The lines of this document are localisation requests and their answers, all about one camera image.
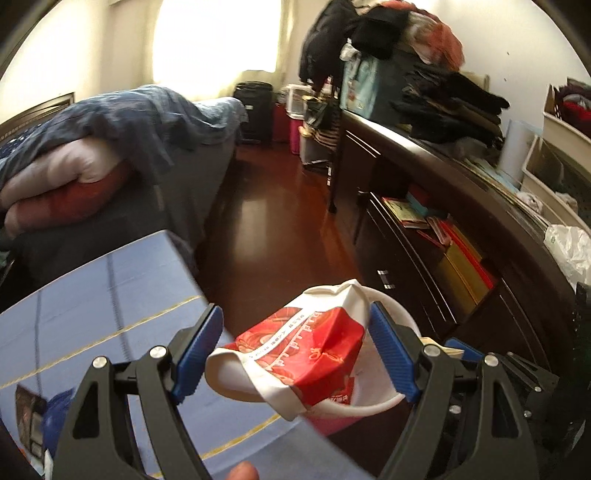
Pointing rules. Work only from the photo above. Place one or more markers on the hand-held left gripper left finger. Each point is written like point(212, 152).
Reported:
point(198, 355)

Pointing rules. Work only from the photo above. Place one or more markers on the red and white bag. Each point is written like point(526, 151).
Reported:
point(323, 350)

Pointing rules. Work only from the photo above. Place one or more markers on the green and red book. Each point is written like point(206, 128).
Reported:
point(404, 212)

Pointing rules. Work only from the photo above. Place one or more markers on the black suitcase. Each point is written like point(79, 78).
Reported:
point(253, 110)

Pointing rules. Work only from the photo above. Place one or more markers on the blue patterned quilt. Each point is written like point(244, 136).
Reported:
point(138, 110)

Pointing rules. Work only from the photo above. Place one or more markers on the red quilt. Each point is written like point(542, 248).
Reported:
point(78, 198)

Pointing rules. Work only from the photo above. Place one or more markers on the white pink-dotted trash bin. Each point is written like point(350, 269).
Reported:
point(374, 383)

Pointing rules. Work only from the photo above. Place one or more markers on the white paper roll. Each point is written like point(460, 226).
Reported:
point(515, 150)

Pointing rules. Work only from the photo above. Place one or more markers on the white plastic basket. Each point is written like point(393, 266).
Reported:
point(549, 175)
point(565, 120)

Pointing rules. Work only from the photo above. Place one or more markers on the pink storage box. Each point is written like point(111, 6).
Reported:
point(284, 129)

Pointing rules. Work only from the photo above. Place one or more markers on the person's left hand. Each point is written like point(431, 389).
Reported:
point(242, 471)

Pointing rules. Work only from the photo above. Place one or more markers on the pile of mixed clothes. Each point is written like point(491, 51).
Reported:
point(406, 27)

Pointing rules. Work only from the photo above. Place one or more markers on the red folder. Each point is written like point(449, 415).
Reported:
point(471, 263)

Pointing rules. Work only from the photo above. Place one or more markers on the teal printed box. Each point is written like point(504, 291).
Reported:
point(369, 87)

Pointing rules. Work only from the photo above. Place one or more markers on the dark wooden headboard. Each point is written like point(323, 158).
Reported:
point(41, 108)

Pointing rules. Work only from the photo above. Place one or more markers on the dark wooden dresser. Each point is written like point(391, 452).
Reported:
point(415, 152)

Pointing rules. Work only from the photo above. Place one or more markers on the blue cloth item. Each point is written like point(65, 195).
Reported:
point(57, 424)

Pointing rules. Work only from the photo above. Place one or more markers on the bright curtained window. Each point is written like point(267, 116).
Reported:
point(217, 37)

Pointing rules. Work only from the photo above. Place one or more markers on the black hanging jacket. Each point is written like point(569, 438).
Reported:
point(323, 41)

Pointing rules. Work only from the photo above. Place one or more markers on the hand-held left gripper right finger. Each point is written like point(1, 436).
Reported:
point(392, 350)

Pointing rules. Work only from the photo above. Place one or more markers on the dark printed packet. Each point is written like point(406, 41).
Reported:
point(30, 420)

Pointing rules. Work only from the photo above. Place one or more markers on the stack of folded dark clothes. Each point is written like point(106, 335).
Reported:
point(452, 106)

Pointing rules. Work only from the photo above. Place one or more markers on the striped bag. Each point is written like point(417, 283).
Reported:
point(321, 134)

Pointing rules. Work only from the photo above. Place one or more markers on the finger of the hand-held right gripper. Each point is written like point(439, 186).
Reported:
point(461, 348)

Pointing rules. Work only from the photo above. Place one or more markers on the pale pink quilt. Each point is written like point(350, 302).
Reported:
point(69, 166)

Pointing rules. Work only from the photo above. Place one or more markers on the blue checked tablecloth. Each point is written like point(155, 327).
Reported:
point(115, 300)

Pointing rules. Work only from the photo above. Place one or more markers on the bed with grey sheet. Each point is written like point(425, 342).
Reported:
point(194, 184)

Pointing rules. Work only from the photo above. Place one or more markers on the white plastic bag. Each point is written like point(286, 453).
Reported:
point(570, 251)

